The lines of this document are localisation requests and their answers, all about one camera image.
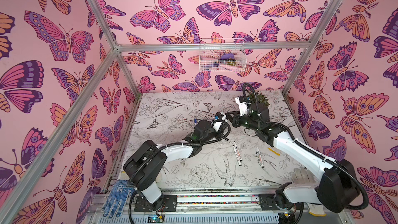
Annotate white work glove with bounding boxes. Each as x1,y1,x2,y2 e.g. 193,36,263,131
287,168,326,217

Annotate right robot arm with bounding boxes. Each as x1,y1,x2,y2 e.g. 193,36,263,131
227,83,370,213

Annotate blue knit glove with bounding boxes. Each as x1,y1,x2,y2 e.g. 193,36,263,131
102,180,135,219

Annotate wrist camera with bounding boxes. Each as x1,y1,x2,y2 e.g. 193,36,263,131
211,112,227,132
235,96,250,116

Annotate white wire basket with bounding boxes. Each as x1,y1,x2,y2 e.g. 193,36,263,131
198,41,247,73

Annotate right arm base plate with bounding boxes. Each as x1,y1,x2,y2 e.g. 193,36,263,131
257,194,280,211

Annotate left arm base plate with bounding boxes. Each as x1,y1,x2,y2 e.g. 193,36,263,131
134,195,177,213

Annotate potted green plant white pot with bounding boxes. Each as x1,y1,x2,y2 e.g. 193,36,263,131
248,92,270,107

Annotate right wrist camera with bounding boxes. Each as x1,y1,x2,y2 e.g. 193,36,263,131
235,96,250,116

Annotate green circuit board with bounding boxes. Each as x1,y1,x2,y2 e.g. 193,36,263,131
147,215,164,224

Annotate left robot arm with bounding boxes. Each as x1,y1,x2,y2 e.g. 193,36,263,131
123,112,231,208

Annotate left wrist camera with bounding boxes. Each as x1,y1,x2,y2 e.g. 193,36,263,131
211,112,227,132

